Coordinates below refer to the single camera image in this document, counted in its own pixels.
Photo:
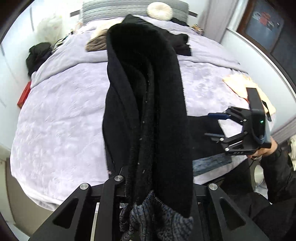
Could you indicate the brown knitted garment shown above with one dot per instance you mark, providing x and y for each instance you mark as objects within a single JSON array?
[{"x": 97, "y": 42}]

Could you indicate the lavender plush bed blanket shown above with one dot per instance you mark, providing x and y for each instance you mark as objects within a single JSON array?
[{"x": 59, "y": 142}]

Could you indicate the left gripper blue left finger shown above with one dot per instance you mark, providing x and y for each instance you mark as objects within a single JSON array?
[{"x": 90, "y": 212}]

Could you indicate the dark framed window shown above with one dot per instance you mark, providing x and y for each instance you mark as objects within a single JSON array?
[{"x": 270, "y": 25}]

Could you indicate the white floral bag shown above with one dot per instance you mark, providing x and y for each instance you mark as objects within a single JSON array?
[{"x": 50, "y": 29}]

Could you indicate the white wardrobe doors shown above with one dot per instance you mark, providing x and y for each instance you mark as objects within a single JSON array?
[{"x": 14, "y": 73}]

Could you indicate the black jacket pile on bed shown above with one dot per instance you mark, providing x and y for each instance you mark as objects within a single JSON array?
[{"x": 179, "y": 42}]

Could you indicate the black clothes beside bed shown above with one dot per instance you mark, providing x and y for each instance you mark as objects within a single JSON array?
[{"x": 38, "y": 54}]

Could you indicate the grey quilted headboard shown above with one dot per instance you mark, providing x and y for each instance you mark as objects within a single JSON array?
[{"x": 103, "y": 9}]

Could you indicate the peach folded garment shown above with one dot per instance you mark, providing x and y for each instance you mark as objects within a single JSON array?
[{"x": 240, "y": 82}]

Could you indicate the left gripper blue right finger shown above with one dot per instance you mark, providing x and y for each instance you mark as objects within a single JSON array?
[{"x": 217, "y": 217}]

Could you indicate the round cream cushion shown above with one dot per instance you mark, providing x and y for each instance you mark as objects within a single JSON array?
[{"x": 160, "y": 11}]

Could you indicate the grey window curtain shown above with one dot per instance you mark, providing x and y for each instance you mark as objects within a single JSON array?
[{"x": 216, "y": 17}]

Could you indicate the black pants with patterned lining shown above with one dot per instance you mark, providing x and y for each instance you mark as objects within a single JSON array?
[{"x": 152, "y": 144}]

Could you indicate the red box beside bed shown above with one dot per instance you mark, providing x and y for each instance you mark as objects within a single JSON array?
[{"x": 24, "y": 95}]

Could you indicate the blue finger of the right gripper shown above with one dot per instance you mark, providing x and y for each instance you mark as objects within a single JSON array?
[
  {"x": 219, "y": 116},
  {"x": 215, "y": 137}
]

